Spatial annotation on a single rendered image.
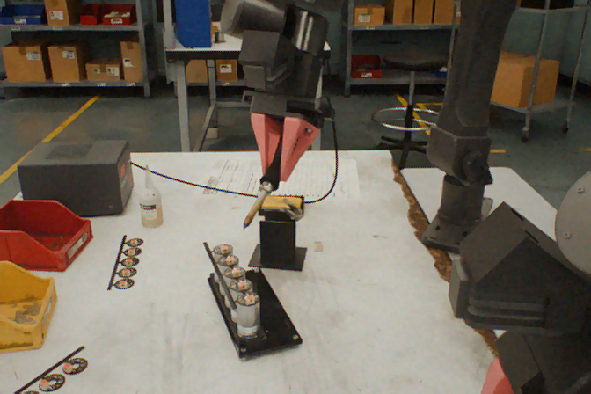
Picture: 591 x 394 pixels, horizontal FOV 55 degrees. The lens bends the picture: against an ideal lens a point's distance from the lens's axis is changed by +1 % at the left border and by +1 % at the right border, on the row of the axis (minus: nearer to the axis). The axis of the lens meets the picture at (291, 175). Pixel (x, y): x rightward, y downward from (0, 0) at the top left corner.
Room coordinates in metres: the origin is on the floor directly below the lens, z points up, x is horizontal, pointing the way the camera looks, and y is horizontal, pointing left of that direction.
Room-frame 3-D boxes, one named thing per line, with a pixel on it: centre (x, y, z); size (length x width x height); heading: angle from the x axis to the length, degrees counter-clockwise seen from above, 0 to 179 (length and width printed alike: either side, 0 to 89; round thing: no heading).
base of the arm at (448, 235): (0.81, -0.27, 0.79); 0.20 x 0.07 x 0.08; 152
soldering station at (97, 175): (0.88, 0.35, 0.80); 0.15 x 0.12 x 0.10; 95
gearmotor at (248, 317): (0.51, 0.05, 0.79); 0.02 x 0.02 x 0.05
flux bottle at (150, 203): (0.81, 0.22, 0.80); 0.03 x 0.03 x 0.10
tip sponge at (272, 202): (0.86, 0.02, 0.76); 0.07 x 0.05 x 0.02; 87
